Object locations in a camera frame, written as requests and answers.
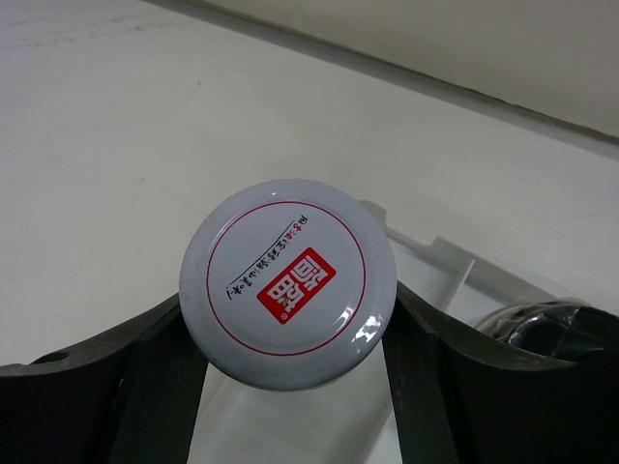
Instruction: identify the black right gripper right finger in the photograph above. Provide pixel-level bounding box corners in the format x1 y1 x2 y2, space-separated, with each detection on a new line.
384 285 618 463

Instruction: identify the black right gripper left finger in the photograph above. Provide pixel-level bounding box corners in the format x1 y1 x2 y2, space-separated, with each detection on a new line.
1 296 208 463

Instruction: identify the black dome lid jar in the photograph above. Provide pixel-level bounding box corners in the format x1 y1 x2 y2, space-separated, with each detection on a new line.
476 300 618 363

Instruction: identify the red label spice jar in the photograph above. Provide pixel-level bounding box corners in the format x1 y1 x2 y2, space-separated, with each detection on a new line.
179 179 398 392

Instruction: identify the white divided organizer tray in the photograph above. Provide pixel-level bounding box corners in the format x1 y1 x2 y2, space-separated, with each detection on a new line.
189 228 557 463

